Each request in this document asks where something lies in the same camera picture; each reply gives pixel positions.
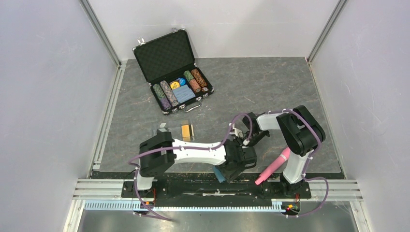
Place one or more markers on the pink cylindrical tool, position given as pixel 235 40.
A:
pixel 278 162

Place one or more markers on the green poker chip stack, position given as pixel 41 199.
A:
pixel 188 75

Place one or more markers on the gold card stack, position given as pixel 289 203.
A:
pixel 187 132

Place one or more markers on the blue leather card holder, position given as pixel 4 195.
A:
pixel 218 174

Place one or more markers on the yellow dealer chip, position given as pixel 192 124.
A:
pixel 174 85

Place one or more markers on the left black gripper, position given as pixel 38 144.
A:
pixel 230 175

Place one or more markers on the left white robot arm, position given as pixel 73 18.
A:
pixel 229 158

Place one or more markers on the orange brown chip stack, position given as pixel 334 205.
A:
pixel 199 78

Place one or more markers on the blue playing card deck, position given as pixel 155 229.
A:
pixel 183 93

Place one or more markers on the black poker chip case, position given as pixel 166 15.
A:
pixel 166 58

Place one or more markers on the dark green chip stack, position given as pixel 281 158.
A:
pixel 162 97

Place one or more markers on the clear card box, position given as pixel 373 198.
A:
pixel 174 127

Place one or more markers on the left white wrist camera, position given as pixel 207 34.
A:
pixel 238 134

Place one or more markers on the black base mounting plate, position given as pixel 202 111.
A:
pixel 171 185

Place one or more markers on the pink poker chip stack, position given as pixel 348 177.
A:
pixel 195 86

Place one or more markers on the purple grey chip stack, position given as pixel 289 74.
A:
pixel 169 93

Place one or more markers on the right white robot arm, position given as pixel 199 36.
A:
pixel 303 136

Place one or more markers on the white cable duct strip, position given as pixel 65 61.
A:
pixel 136 206

